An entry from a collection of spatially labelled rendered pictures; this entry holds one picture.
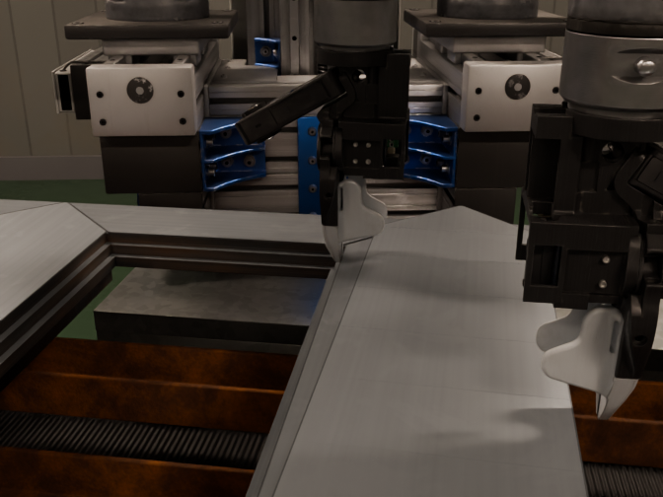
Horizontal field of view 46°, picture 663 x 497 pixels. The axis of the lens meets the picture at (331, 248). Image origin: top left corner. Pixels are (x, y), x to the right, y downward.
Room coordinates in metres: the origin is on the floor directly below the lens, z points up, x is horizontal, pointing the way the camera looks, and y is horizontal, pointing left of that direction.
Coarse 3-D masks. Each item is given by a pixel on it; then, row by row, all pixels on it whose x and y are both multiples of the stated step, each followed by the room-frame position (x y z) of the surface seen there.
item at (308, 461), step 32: (320, 448) 0.41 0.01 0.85; (352, 448) 0.41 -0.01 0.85; (288, 480) 0.38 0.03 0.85; (320, 480) 0.38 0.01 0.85; (352, 480) 0.38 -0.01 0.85; (384, 480) 0.38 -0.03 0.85; (416, 480) 0.38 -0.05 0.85; (448, 480) 0.38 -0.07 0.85; (480, 480) 0.38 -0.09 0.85; (512, 480) 0.38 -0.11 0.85; (544, 480) 0.38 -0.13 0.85; (576, 480) 0.38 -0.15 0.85
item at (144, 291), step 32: (128, 288) 1.02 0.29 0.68; (160, 288) 1.02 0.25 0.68; (192, 288) 1.02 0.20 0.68; (224, 288) 1.02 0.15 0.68; (256, 288) 1.02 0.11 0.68; (288, 288) 1.02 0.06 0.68; (320, 288) 1.02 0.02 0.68; (96, 320) 0.95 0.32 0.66; (128, 320) 0.94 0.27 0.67; (160, 320) 0.93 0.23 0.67; (192, 320) 0.93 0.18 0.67; (224, 320) 0.92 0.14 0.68; (256, 320) 0.92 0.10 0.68; (288, 320) 0.92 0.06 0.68
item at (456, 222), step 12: (420, 216) 0.85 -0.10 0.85; (432, 216) 0.85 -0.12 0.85; (444, 216) 0.85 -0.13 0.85; (456, 216) 0.85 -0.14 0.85; (468, 216) 0.85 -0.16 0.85; (480, 216) 0.85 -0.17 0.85; (420, 228) 0.81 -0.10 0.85; (432, 228) 0.81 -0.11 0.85; (444, 228) 0.81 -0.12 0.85; (456, 228) 0.81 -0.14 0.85; (468, 228) 0.81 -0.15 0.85; (480, 228) 0.81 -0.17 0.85; (492, 228) 0.81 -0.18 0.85; (504, 228) 0.81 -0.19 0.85; (516, 228) 0.81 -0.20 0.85
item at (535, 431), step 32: (320, 384) 0.49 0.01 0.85; (352, 384) 0.49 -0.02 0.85; (384, 384) 0.49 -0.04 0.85; (320, 416) 0.45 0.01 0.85; (352, 416) 0.45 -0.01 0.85; (384, 416) 0.45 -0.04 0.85; (416, 416) 0.45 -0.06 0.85; (448, 416) 0.45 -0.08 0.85; (480, 416) 0.45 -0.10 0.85; (512, 416) 0.45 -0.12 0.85; (544, 416) 0.45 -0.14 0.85; (384, 448) 0.41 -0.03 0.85; (416, 448) 0.41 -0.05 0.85; (448, 448) 0.41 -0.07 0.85; (480, 448) 0.41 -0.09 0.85; (512, 448) 0.41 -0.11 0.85; (544, 448) 0.41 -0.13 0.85; (576, 448) 0.41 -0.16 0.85
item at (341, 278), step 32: (96, 256) 0.76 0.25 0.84; (128, 256) 0.78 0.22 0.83; (160, 256) 0.78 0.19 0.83; (192, 256) 0.78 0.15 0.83; (224, 256) 0.77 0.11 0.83; (256, 256) 0.77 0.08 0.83; (288, 256) 0.76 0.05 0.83; (320, 256) 0.76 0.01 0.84; (352, 256) 0.73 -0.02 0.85; (64, 288) 0.68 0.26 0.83; (352, 288) 0.65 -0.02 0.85; (32, 320) 0.62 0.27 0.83; (320, 320) 0.59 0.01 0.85; (0, 352) 0.57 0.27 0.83; (320, 352) 0.53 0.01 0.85; (288, 384) 0.52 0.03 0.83; (288, 416) 0.45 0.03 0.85; (288, 448) 0.41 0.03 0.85; (256, 480) 0.41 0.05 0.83
